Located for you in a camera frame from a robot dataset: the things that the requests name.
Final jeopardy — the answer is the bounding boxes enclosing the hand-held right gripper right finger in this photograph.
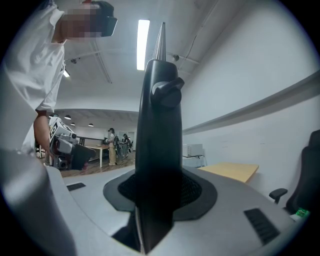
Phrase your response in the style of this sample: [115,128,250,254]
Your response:
[154,167,301,256]

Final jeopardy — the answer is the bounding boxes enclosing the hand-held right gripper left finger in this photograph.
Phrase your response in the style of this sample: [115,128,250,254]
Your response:
[46,166,138,251]

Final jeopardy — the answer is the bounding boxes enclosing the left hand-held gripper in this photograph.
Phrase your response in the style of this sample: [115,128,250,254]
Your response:
[48,116,97,172]

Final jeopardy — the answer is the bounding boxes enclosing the white rolling whiteboard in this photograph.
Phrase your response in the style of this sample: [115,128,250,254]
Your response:
[134,21,186,254]

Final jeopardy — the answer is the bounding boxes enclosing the person's left forearm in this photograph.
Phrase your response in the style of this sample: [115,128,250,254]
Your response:
[33,114,55,159]

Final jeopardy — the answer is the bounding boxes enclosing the white-framed wooden table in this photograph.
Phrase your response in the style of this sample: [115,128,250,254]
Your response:
[79,144,111,169]

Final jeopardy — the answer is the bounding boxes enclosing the light wooden desk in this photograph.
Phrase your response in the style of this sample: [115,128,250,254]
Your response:
[197,161,260,184]

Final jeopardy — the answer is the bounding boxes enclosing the white microwave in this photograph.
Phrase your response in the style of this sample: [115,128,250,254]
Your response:
[182,143,204,159]

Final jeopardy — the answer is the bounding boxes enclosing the black office chair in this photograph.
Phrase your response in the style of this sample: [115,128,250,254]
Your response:
[269,129,320,216]

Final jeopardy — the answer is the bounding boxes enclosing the person in white shirt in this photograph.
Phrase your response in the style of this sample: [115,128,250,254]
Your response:
[2,3,67,156]

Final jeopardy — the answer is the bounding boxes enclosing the black head-worn camera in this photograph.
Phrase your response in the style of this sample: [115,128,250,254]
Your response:
[93,0,119,38]

